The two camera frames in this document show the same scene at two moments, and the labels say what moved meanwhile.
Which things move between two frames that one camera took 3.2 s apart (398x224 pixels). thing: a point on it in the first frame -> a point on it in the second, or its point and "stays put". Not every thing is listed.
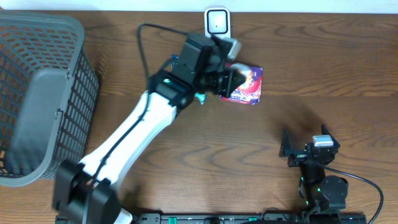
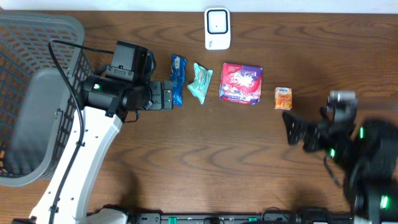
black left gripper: x=222 y=81 -> x=166 y=95
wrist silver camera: x=236 y=49 -> x=342 y=102
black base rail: x=250 y=218 stays put
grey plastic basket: x=49 y=92 stays put
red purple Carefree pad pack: x=249 y=91 stays put
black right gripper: x=298 y=156 -> x=317 y=129
